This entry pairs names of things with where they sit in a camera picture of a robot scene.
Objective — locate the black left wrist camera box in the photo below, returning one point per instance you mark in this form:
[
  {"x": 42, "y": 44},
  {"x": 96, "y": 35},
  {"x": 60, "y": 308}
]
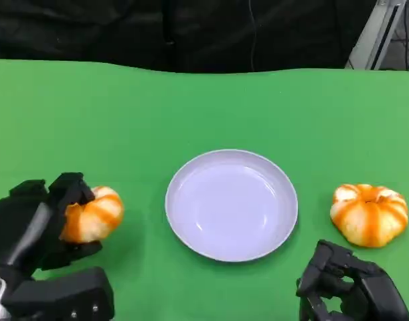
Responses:
[{"x": 63, "y": 294}]

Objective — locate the lilac plate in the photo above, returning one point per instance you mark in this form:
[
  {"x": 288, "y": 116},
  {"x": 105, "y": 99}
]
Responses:
[{"x": 231, "y": 207}]

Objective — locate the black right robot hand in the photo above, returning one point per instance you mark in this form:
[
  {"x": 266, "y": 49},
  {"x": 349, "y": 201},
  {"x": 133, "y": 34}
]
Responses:
[{"x": 365, "y": 291}]

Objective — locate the green table cloth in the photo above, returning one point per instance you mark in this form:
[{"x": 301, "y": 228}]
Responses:
[{"x": 204, "y": 110}]

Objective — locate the black backdrop cloth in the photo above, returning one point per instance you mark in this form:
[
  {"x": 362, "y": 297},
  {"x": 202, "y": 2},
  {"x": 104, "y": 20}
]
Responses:
[{"x": 107, "y": 30}]

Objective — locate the silver metal frame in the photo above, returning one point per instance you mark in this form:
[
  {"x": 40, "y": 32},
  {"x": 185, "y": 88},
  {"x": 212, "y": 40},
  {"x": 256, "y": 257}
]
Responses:
[{"x": 375, "y": 33}]

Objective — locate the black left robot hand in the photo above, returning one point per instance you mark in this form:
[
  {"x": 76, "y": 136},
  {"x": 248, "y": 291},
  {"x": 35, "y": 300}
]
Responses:
[{"x": 26, "y": 227}]

